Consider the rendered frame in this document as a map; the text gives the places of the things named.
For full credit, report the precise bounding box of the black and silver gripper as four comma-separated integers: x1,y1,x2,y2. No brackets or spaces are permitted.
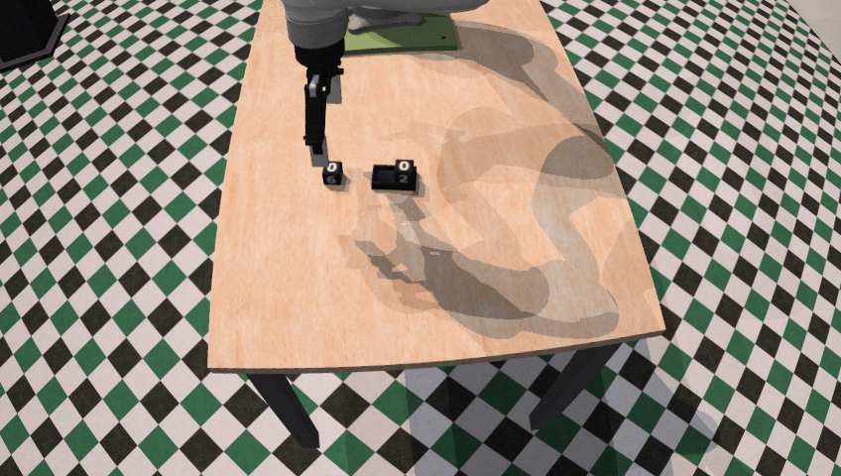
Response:
294,38,345,168

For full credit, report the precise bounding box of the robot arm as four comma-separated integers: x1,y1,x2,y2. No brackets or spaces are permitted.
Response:
281,0,490,49

